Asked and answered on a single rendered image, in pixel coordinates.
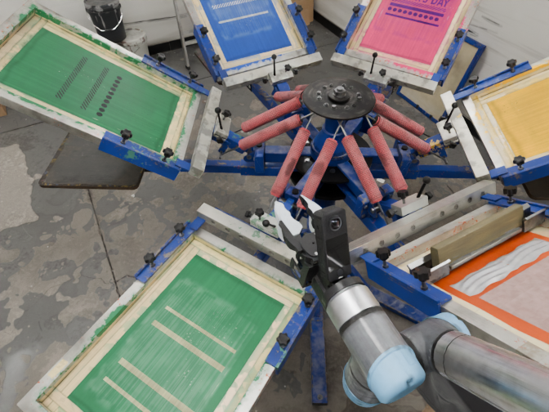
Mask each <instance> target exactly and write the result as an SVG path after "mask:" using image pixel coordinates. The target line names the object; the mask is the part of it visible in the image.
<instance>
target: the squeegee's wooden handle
mask: <svg viewBox="0 0 549 412"><path fill-rule="evenodd" d="M523 219H524V211H523V206H522V205H521V204H513V205H511V206H509V207H508V208H505V209H503V210H502V211H500V212H498V213H495V214H494V215H492V216H490V217H487V218H485V219H484V220H482V221H481V222H478V223H476V224H475V225H473V226H470V227H468V228H466V229H465V230H463V231H460V232H458V233H457V234H455V235H453V236H451V237H449V238H447V239H446V240H443V241H441V242H439V243H438V244H435V245H433V246H431V260H432V266H433V267H435V266H438V265H439V264H440V263H442V262H445V261H447V260H449V259H450V261H451V262H450V263H449V264H451V263H453V262H455V261H457V260H458V259H460V258H462V257H464V256H466V255H467V254H469V253H471V252H473V251H475V250H477V249H479V248H480V247H482V246H484V245H486V244H488V243H490V242H491V241H493V240H495V239H497V238H499V237H500V236H502V235H505V234H506V233H508V232H509V231H512V230H514V229H515V228H517V227H520V228H522V220H523Z"/></svg>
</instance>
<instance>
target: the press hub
mask: <svg viewBox="0 0 549 412"><path fill-rule="evenodd" d="M302 100H303V102H304V104H305V106H306V107H307V108H308V109H309V110H310V111H311V112H313V113H314V114H317V115H318V116H321V117H324V118H326V119H325V123H324V124H323V126H322V127H317V128H316V129H317V130H318V131H319V133H318V134H317V135H316V136H315V137H314V138H313V140H312V139H311V138H310V137H309V138H308V140H307V142H306V145H305V146H310V152H311V156H300V158H299V160H298V161H297V164H296V166H295V169H296V170H297V171H298V172H292V175H291V176H290V179H291V181H292V183H293V185H294V186H295V185H296V184H297V183H298V182H299V181H300V180H301V179H302V177H303V176H304V175H305V174H306V172H307V171H308V170H309V168H310V167H311V166H312V164H313V163H314V162H315V161H316V160H317V158H318V157H319V153H320V151H321V150H322V148H323V146H324V142H325V141H326V139H327V138H333V136H334V134H335V132H336V130H337V128H338V125H339V123H338V120H340V122H341V120H343V121H342V123H341V125H342V126H343V128H344V130H345V132H346V125H345V123H346V120H352V119H358V118H361V117H364V116H365V115H367V114H369V113H370V112H371V111H372V110H373V108H374V106H375V104H376V98H375V96H374V94H373V92H372V90H371V89H370V88H368V87H367V86H365V85H364V84H362V83H360V82H358V81H355V80H353V79H349V78H322V79H319V80H316V81H314V82H313V83H310V84H309V85H308V86H307V87H306V88H305V90H304V92H303V94H302ZM346 135H347V133H346ZM347 136H348V135H347ZM352 136H353V137H354V139H355V141H356V143H357V145H358V147H365V148H370V146H369V144H368V143H367V142H366V140H365V139H363V138H362V137H361V136H359V135H358V134H356V133H354V132H353V133H352ZM344 137H345V135H344V133H343V131H342V129H341V127H340V128H339V130H338V132H337V135H336V137H335V139H334V140H336V141H337V143H338V145H337V148H336V149H335V151H334V153H333V156H332V158H331V160H330V162H329V164H328V166H327V169H326V171H325V173H324V175H323V177H322V179H321V182H322V183H324V184H323V185H322V187H321V188H320V189H319V191H318V192H317V194H316V195H315V203H316V204H318V205H319V206H320V207H321V208H326V207H329V206H332V205H335V201H336V200H342V199H345V198H346V195H345V194H344V193H343V192H342V191H341V190H340V188H339V187H338V186H337V185H336V184H343V183H347V182H349V181H350V180H349V179H348V178H347V177H346V176H345V175H344V174H343V172H342V171H341V170H340V169H339V168H338V167H337V165H338V164H340V163H345V162H346V161H348V162H349V163H350V164H351V165H352V162H351V161H350V158H349V156H348V154H347V153H346V150H345V148H344V146H343V144H342V142H341V141H342V138H344ZM364 160H365V162H366V164H367V165H368V168H370V167H371V165H372V161H373V157H364ZM352 166H353V165H352Z"/></svg>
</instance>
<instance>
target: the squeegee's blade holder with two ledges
mask: <svg viewBox="0 0 549 412"><path fill-rule="evenodd" d="M521 231H522V228H520V227H517V228H515V229H514V230H512V231H509V232H508V233H506V234H505V235H502V236H500V237H499V238H497V239H495V240H493V241H491V242H490V243H488V244H486V245H484V246H482V247H480V248H479V249H477V250H475V251H473V252H471V253H469V254H467V255H466V256H464V257H462V258H460V259H458V260H457V261H455V262H453V263H451V264H449V269H451V270H452V269H453V268H455V267H457V266H460V265H461V264H463V263H464V262H467V261H468V260H470V259H472V258H474V257H476V256H477V255H479V254H481V253H483V252H484V251H486V250H488V249H491V248H492V247H493V246H495V245H497V244H500V243H501V242H503V241H504V240H507V239H508V238H510V237H512V236H513V235H516V234H517V233H519V232H521Z"/></svg>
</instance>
